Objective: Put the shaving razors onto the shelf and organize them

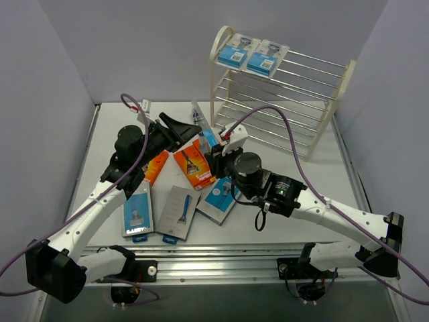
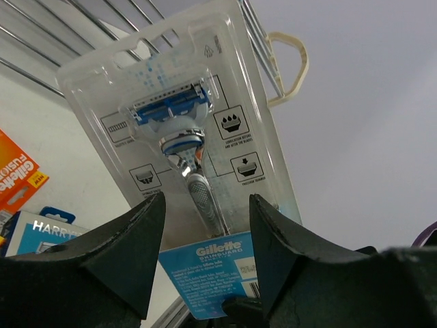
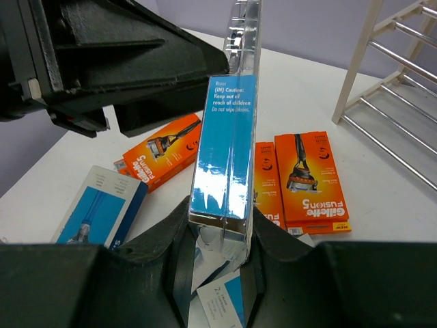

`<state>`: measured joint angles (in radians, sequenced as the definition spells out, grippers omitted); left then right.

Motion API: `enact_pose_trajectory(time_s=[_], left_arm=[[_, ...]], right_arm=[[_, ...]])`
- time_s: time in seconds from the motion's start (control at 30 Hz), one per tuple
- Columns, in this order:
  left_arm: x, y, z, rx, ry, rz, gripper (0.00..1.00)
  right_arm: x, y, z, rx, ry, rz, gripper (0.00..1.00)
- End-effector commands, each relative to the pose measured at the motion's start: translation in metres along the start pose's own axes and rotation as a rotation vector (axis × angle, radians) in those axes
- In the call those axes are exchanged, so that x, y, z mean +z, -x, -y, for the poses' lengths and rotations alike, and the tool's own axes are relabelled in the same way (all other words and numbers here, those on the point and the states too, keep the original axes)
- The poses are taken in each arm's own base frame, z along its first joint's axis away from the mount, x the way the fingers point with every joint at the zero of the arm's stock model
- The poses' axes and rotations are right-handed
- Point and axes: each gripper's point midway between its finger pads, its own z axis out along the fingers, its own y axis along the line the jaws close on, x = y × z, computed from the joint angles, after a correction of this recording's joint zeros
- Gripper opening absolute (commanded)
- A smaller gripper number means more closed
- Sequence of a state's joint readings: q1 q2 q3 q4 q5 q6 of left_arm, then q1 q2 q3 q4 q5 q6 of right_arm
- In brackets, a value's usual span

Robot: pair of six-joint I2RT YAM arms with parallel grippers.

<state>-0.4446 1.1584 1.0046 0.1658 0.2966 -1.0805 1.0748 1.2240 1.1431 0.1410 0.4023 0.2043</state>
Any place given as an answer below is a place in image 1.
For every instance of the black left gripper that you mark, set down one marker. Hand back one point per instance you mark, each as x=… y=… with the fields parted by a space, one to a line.
x=166 y=135

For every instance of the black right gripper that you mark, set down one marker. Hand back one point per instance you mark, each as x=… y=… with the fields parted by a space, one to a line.
x=216 y=164

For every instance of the white Gillette Skinguard razor pack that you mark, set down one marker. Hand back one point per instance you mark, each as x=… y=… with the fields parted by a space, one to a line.
x=207 y=138

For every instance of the grey Harry's box blue razor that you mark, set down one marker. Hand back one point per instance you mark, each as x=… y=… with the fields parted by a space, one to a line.
x=177 y=216

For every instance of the clear Gillette blister pack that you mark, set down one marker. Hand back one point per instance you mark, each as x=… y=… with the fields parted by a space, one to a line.
x=266 y=59
x=236 y=52

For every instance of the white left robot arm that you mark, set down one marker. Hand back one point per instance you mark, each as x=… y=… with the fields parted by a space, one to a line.
x=83 y=228

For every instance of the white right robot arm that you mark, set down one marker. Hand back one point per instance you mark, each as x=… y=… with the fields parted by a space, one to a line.
x=370 y=238

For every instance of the cream metal-rod shelf rack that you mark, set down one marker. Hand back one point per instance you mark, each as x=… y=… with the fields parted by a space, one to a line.
x=295 y=106

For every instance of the orange Gillette Fusion5 box middle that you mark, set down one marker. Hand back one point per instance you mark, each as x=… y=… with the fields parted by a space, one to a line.
x=192 y=163

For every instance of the orange gillette fusion5 box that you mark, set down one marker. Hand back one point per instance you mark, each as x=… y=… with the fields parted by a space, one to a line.
x=192 y=163
x=153 y=168

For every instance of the orange Gillette Fusion5 box left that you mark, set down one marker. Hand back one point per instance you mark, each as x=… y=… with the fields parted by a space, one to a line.
x=153 y=168

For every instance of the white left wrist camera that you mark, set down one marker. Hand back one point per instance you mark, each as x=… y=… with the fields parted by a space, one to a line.
x=145 y=107

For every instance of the aluminium mounting rail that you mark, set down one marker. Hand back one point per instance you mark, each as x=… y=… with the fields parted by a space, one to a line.
x=205 y=264

